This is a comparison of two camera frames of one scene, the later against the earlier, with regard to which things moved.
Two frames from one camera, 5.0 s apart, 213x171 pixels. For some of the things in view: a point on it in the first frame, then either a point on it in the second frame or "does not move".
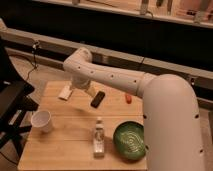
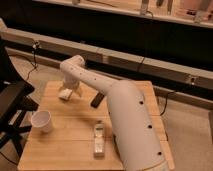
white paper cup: (41, 120) does not move
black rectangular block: (99, 97) does not move
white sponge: (65, 92) does not move
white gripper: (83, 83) → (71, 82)
